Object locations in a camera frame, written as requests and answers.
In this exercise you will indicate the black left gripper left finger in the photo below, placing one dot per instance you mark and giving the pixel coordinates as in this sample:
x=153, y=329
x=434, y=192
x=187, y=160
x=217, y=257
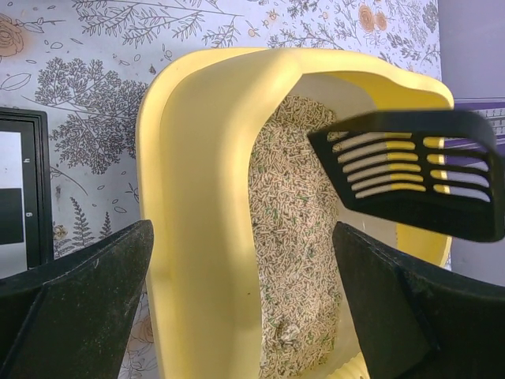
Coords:
x=71, y=318

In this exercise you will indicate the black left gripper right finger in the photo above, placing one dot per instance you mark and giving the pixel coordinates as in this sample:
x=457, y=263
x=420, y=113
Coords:
x=414, y=319

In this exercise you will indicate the black litter scoop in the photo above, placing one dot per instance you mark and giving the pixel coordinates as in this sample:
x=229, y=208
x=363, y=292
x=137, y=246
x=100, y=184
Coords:
x=439, y=170

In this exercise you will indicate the yellow litter box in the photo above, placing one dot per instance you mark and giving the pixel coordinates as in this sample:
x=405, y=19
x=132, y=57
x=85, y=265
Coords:
x=195, y=132

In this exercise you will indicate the cat litter granules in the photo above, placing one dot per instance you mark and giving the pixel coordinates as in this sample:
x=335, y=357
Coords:
x=294, y=209

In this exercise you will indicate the black white chessboard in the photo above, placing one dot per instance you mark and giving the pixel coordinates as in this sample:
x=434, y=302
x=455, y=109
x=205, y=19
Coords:
x=26, y=211

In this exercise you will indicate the floral table mat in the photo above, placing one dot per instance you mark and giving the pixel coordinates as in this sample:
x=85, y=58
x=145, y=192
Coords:
x=87, y=64

